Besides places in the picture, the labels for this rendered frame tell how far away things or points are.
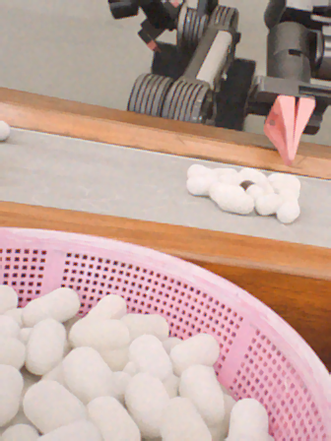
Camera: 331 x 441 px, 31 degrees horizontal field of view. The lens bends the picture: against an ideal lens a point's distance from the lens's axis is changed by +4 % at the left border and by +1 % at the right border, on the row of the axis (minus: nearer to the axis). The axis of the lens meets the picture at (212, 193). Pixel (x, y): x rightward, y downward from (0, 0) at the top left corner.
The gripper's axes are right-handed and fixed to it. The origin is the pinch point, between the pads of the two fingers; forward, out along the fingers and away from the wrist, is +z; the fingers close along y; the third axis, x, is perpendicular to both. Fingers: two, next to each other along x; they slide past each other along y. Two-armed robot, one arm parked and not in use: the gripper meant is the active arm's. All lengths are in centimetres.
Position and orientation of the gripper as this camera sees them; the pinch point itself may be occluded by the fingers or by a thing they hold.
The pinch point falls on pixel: (289, 157)
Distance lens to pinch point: 71.5
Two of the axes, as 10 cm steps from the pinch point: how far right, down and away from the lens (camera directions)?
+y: 9.8, 1.4, 1.5
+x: -2.0, 5.1, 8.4
